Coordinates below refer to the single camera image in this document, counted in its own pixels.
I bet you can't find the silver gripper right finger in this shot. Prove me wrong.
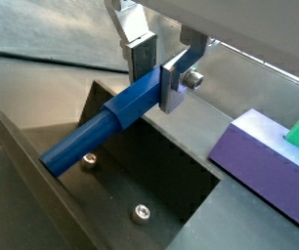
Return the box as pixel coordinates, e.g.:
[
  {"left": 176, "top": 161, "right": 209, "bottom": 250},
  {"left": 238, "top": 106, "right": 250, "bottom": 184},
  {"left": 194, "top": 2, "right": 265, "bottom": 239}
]
[{"left": 158, "top": 25, "right": 209, "bottom": 113}]

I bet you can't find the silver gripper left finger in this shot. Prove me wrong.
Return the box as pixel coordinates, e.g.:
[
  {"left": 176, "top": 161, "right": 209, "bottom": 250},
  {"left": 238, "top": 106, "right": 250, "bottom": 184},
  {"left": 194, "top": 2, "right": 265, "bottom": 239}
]
[{"left": 104, "top": 0, "right": 157, "bottom": 82}]

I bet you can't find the blue peg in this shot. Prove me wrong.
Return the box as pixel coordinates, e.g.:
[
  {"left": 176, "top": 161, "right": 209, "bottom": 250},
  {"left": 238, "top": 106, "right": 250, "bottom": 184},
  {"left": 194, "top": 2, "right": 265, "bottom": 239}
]
[{"left": 39, "top": 67, "right": 160, "bottom": 177}]

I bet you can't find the black angle fixture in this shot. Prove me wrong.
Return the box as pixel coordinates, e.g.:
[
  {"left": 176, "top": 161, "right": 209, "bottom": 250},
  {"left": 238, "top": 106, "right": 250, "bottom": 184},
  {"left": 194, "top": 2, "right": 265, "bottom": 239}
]
[{"left": 0, "top": 79, "right": 224, "bottom": 250}]

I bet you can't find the purple base block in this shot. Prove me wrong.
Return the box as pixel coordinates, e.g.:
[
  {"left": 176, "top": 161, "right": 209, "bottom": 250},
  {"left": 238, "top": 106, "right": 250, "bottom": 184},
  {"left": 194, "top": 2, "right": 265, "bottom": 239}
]
[{"left": 209, "top": 109, "right": 299, "bottom": 224}]

